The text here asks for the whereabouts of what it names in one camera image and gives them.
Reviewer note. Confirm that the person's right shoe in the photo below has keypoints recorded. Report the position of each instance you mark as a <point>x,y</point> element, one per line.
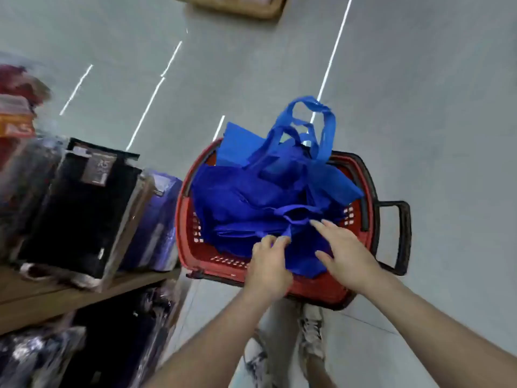
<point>313,331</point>

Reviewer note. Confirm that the heap of blue bags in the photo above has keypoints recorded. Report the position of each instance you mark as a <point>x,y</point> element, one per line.
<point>315,177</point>

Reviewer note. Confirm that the black A5 notebook pack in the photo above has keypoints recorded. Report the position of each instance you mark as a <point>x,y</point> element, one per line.
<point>77,214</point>

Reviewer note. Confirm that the wooden shelf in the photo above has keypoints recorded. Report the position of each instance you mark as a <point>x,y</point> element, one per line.
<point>48,303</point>

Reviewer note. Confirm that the person's left hand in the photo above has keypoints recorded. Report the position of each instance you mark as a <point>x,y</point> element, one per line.
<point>268,274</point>

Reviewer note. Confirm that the person's right forearm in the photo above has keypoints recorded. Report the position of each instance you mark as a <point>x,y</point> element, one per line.
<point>436,335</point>

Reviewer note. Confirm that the red shopping basket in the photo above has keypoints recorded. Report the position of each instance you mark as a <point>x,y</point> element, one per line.
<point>206,258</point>

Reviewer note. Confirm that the person's left forearm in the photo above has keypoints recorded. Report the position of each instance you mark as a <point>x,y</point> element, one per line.
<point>214,347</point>

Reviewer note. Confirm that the black wrapped bags group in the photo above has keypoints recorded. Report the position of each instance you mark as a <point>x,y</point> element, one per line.
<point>105,343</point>

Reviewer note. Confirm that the red packaged goods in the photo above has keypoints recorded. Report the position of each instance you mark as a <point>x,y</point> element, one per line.
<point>16,117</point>

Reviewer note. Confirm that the person's right leg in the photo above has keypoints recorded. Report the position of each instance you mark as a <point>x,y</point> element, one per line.
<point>319,375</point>

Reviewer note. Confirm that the person's right hand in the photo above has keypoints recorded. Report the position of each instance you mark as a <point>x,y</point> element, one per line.
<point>349,258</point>

